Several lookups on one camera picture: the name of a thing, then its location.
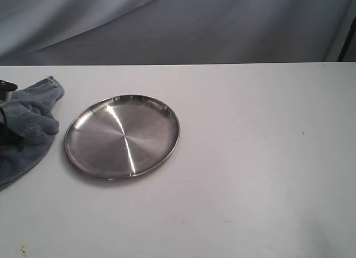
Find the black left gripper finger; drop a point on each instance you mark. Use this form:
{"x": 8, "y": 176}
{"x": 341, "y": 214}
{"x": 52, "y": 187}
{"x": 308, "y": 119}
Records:
{"x": 6, "y": 89}
{"x": 10, "y": 139}

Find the grey-blue fleece towel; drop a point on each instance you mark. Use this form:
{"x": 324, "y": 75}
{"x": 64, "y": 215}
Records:
{"x": 28, "y": 114}

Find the grey backdrop curtain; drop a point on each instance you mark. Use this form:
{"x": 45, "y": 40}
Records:
{"x": 150, "y": 32}

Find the round stainless steel plate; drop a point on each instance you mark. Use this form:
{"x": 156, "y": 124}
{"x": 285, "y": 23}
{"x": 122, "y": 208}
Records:
{"x": 121, "y": 137}

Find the black metal frame post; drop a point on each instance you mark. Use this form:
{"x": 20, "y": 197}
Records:
{"x": 347, "y": 49}

